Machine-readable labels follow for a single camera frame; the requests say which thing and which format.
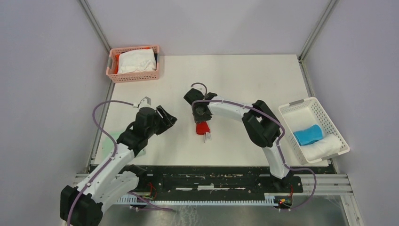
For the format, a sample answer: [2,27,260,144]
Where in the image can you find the red and blue towel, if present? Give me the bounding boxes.
[195,122,211,143]

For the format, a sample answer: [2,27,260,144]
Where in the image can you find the white towel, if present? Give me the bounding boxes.
[301,134,342,161]
[117,48,157,74]

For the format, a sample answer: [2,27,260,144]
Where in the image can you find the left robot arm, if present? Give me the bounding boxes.
[60,105,177,226]

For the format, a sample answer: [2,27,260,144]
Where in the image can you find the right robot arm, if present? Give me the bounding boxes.
[184,88,292,192]

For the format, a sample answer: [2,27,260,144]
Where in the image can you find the mint green towel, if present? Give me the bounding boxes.
[102,130,122,158]

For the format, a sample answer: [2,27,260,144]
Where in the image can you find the pink plastic basket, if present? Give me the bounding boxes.
[105,45,160,83]

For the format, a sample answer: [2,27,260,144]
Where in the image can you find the white towel in basket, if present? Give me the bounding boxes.
[117,48,157,74]

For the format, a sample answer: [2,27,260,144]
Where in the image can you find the white plastic basket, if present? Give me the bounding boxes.
[279,97,350,165]

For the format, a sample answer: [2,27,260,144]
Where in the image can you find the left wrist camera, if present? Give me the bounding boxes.
[133,97,152,109]

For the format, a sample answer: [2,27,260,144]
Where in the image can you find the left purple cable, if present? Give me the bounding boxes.
[66,100,175,226]

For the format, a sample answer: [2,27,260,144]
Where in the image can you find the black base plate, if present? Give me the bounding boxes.
[133,165,303,201]

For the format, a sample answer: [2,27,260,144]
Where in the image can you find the white slotted cable duct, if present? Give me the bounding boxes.
[115,194,278,207]

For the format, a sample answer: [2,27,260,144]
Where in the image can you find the aluminium frame rails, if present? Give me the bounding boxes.
[61,173,365,226]

